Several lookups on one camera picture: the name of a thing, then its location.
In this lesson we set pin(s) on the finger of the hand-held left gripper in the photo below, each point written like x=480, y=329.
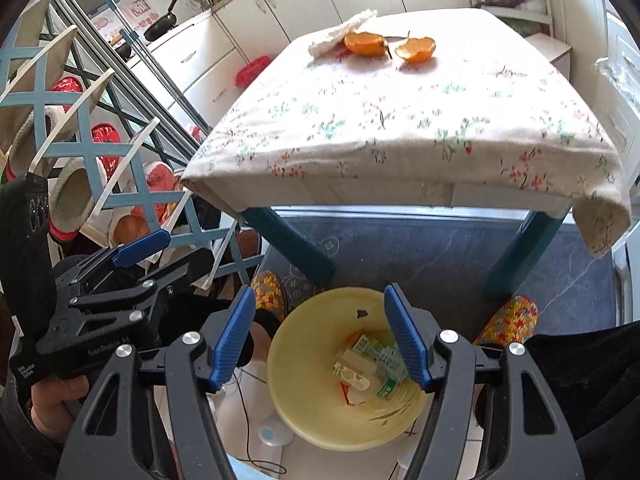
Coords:
x=180, y=270
x=140, y=247

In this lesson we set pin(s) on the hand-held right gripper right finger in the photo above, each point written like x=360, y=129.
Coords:
x=407, y=340

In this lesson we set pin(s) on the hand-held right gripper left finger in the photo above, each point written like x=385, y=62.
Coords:
x=232, y=340

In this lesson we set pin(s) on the clear plastic bottle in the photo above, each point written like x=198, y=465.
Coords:
x=355, y=367

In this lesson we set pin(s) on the clear plastic wrapper red print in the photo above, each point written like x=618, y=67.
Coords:
x=350, y=395

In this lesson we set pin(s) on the yellow plastic bin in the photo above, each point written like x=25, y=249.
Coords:
x=310, y=385

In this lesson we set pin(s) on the person's left hand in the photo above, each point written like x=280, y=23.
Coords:
x=55, y=405

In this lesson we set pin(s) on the green drink carton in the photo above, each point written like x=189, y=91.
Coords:
x=372, y=347

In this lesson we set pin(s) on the person's left leg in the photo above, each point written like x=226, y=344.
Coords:
x=195, y=310

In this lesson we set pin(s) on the person's leg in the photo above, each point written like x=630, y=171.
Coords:
x=195, y=310
x=590, y=385

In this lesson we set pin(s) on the colourful crochet slipper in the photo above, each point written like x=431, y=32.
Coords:
x=515, y=317
x=267, y=290

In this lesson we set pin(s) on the group of house slippers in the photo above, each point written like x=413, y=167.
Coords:
x=75, y=195

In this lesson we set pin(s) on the blue and white shoe rack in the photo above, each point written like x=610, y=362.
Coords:
x=100, y=149

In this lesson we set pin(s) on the blue wooden table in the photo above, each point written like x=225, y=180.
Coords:
x=290, y=245

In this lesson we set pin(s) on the person's right leg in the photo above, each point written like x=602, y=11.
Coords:
x=590, y=385

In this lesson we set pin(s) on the red plastic dustpan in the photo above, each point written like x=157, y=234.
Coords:
x=250, y=72

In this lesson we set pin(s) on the floral tablecloth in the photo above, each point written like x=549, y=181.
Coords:
x=400, y=125

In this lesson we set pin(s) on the black frying pan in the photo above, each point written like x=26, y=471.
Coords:
x=160, y=27

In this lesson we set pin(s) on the white kitchen cabinets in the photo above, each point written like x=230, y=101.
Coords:
x=240, y=25

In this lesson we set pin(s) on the white paper towel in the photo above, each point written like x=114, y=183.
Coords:
x=330, y=37

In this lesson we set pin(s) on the white storage box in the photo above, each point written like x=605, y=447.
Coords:
x=550, y=52

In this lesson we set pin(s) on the clear plastic film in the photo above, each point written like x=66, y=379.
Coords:
x=615, y=75

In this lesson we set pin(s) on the wall poster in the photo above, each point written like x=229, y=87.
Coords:
x=140, y=10

